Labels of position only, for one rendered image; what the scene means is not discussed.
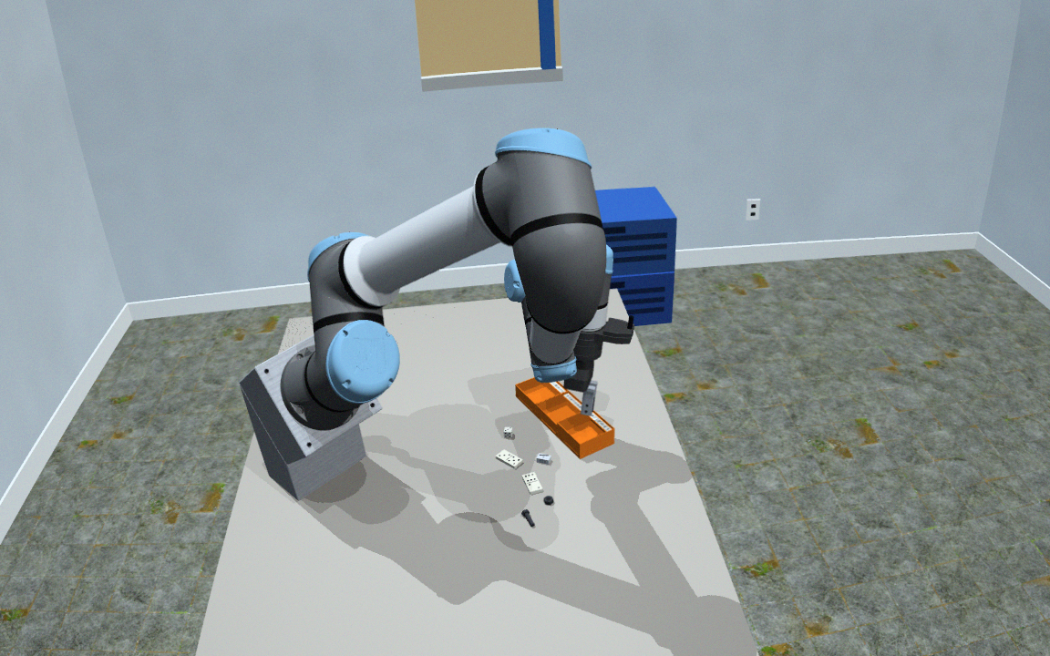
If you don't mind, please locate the orange rack of labelled bins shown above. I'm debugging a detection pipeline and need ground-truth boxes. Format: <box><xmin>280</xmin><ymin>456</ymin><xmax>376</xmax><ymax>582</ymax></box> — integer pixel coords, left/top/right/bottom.
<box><xmin>515</xmin><ymin>377</ymin><xmax>614</xmax><ymax>459</ymax></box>

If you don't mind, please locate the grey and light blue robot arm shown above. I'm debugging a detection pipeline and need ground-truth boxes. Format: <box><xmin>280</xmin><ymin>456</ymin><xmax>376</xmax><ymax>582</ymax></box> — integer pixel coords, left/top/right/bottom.
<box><xmin>281</xmin><ymin>128</ymin><xmax>613</xmax><ymax>431</ymax></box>

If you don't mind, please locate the white domino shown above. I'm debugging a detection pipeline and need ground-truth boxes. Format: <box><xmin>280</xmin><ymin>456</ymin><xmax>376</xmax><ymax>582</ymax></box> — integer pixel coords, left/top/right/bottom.
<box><xmin>496</xmin><ymin>450</ymin><xmax>523</xmax><ymax>468</ymax></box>
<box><xmin>522</xmin><ymin>472</ymin><xmax>542</xmax><ymax>495</ymax></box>

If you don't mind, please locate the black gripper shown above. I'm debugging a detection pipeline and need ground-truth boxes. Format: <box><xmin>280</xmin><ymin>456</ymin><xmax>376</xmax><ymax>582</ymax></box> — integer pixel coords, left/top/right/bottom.
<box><xmin>563</xmin><ymin>305</ymin><xmax>634</xmax><ymax>416</ymax></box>

